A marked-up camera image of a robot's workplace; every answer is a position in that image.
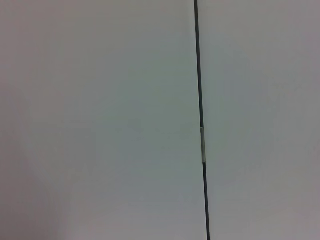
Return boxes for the small white strip in seam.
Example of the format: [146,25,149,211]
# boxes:
[200,126,207,164]

